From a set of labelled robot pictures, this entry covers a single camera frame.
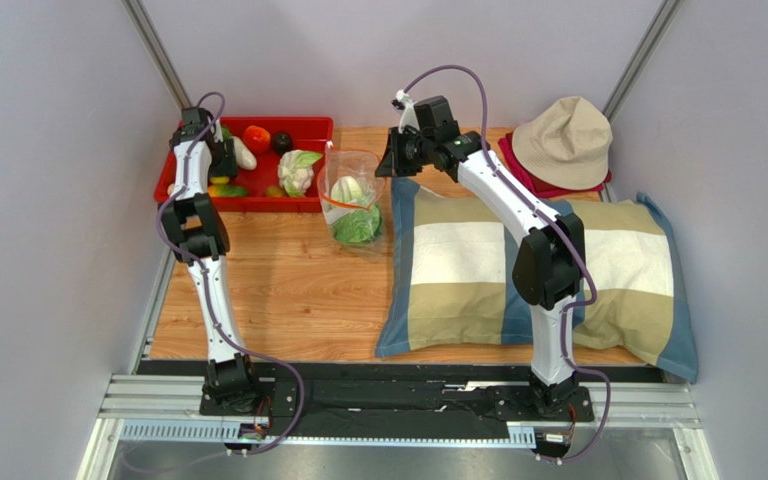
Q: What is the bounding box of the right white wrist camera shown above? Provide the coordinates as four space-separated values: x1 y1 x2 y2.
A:
391 89 419 133

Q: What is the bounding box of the white cauliflower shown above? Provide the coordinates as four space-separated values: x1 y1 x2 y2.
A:
277 150 323 198

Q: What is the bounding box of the plaid pillow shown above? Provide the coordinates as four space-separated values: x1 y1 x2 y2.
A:
375 179 699 382

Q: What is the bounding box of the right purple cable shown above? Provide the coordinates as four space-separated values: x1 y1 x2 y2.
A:
393 64 613 465

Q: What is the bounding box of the red tomato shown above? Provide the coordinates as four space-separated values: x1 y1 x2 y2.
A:
242 125 272 155

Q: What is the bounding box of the clear zip top bag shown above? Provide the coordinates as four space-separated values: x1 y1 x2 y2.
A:
316 141 387 252

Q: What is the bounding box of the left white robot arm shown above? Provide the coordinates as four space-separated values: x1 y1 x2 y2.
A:
157 107 265 415

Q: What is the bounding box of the green orange mango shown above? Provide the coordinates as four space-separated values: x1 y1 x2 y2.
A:
207 184 249 198

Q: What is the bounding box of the red plastic bin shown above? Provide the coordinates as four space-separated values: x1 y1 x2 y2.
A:
154 116 336 214

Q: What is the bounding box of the green lettuce cabbage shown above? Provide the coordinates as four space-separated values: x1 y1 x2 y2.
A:
326 175 382 246

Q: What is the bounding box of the white radish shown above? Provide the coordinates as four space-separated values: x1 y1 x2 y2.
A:
231 136 258 171

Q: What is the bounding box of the yellow bell pepper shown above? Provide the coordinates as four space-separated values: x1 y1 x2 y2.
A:
209 176 230 185

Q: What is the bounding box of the beige bucket hat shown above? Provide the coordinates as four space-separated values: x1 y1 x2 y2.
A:
511 96 614 191

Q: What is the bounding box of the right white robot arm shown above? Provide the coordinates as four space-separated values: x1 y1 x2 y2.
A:
375 90 585 418

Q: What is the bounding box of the olive green fruit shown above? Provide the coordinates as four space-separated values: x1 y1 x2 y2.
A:
263 185 288 198

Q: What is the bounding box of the red cloth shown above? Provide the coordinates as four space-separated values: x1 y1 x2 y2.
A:
498 132 605 199

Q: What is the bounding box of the dark avocado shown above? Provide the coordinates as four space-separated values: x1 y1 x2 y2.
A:
271 131 294 155

